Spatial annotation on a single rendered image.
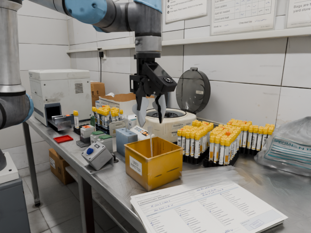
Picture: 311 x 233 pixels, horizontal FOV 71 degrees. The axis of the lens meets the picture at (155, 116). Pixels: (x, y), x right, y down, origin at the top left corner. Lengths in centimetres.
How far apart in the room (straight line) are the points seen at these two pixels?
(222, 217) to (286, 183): 29
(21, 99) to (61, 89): 48
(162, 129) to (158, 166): 30
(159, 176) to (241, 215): 23
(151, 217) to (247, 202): 24
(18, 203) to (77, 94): 72
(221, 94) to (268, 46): 29
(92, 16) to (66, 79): 85
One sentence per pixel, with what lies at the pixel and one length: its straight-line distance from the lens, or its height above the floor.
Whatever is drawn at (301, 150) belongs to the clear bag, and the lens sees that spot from 85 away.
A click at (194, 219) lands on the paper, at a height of 89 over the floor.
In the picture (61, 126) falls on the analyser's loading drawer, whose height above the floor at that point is 91.
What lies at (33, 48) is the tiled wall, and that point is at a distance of 265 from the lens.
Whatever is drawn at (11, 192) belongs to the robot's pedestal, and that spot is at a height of 84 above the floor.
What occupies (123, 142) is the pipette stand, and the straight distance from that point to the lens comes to 82.
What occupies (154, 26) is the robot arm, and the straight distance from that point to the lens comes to 63.
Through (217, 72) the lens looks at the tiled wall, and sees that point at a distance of 113.
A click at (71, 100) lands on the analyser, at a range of 136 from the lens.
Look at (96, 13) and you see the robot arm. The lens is 53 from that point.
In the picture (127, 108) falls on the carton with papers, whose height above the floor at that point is 98.
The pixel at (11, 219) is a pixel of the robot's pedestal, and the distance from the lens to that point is 88.
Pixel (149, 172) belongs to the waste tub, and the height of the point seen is 93.
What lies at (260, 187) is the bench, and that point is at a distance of 73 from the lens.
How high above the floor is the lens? 123
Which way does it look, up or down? 14 degrees down
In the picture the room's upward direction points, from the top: straight up
